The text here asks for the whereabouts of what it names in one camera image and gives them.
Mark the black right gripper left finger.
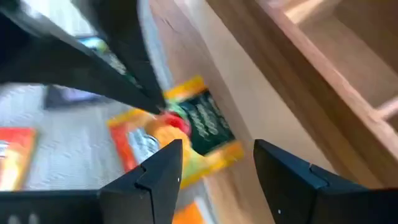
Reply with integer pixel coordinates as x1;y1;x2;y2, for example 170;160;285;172
0;139;183;224

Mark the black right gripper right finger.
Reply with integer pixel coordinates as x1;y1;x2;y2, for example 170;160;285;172
253;139;398;224

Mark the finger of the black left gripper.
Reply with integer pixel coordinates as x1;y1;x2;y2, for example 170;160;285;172
71;0;165;108
0;9;162;115

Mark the yellow green tea packet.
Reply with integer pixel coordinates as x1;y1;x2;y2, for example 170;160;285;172
106;75;246;190

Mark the red yellow tea packet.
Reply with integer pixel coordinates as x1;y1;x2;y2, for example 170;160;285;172
0;126;39;192

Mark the wooden three-compartment tea box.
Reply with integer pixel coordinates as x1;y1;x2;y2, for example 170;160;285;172
205;0;398;190

